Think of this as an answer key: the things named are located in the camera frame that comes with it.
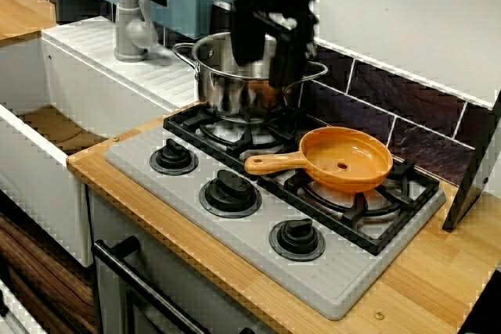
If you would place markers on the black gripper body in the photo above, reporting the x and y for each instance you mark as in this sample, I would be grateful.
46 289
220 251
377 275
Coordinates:
274 7

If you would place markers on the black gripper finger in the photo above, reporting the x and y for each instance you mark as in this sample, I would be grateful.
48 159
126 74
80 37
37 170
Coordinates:
248 36
289 60

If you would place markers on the orange plastic frying pan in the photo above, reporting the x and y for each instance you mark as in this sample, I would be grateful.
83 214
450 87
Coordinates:
352 177

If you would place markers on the stainless steel cooking pot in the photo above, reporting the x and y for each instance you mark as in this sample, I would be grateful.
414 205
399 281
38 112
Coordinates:
219 91

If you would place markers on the grey toy faucet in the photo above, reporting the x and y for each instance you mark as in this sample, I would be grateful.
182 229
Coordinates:
125 17

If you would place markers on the black stove knob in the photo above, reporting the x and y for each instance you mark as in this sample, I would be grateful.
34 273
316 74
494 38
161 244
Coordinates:
295 236
229 191
172 154

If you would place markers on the white sink basin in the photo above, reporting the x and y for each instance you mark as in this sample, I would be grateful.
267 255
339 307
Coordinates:
98 87

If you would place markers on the black burner grate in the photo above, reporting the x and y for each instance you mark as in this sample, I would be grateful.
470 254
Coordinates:
352 217

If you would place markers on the grey toy stove plate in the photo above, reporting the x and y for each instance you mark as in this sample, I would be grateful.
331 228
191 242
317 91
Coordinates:
235 232

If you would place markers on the black side panel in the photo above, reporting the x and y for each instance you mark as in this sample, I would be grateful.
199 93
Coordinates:
469 177

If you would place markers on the wooden kitchen countertop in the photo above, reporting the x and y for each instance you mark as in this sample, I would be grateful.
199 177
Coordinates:
411 291

